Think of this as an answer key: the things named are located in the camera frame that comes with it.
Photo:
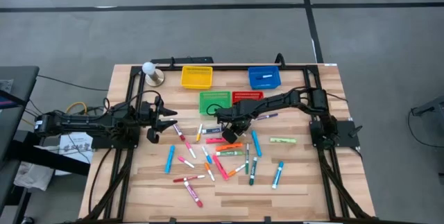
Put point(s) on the light green Expo marker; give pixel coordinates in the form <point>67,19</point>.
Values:
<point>229,153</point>

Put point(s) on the magenta Expo marker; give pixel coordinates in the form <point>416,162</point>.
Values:
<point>193,193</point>

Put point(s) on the black arched clamp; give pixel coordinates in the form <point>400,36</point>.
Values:
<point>277,58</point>

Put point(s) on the orange thin marker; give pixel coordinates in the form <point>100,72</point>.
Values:
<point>237,170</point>
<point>209,172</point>

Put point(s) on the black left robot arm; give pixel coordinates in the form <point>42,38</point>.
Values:
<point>79,124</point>

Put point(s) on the black power strip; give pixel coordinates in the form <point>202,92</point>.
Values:
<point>187,60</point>

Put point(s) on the white paper sheet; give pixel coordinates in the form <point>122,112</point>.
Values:
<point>74,147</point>

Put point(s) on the small black edge bracket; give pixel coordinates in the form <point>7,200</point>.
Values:
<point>267,220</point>
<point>172,220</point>

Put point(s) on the white cloth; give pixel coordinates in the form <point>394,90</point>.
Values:
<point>33,177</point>

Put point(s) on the red thin marker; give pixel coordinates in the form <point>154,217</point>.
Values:
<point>189,178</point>

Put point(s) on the slim blue capped pen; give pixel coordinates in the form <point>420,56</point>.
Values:
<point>267,116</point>

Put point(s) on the teal Expo marker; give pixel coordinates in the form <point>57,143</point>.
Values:
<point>277,175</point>

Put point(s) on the grey stand base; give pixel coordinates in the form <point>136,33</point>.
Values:
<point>433,107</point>

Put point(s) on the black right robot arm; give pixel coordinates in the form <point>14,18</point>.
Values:
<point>277,101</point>

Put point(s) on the blue plastic basket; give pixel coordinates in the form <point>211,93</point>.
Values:
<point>256,83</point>

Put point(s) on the long pink marker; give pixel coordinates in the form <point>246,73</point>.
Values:
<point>220,167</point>

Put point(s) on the red plastic basket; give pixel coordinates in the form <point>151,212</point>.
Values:
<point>247,95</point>

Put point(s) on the white bulb brass lamp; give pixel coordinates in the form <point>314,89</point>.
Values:
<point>154,77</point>

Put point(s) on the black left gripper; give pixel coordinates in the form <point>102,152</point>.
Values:
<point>148,114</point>

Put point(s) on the pale green Sharpie highlighter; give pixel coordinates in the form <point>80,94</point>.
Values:
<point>283,140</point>

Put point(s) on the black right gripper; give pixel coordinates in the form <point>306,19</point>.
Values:
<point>239,114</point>

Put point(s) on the orange highlighter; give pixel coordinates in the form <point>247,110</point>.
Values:
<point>229,146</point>

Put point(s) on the pink highlighter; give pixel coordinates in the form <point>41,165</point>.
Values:
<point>215,140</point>

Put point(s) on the green plastic basket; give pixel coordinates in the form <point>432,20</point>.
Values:
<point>215,101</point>

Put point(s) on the green thin marker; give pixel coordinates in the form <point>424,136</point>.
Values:
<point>247,159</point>

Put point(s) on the pink thin marker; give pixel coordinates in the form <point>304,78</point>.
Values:
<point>186,162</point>
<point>190,150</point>

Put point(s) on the yellow plastic basket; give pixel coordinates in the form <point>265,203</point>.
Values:
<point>196,78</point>

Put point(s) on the dark green Expo marker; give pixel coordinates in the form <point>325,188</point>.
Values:
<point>253,172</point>

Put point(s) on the cyan highlighter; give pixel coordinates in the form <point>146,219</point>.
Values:
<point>169,159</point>
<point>256,143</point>

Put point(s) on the blue thin marker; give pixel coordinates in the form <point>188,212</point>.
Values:
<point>206,155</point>

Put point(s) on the black side table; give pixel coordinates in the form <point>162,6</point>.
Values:
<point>17,78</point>

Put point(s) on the dark blue Expo marker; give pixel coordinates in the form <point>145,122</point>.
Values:
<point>211,131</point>

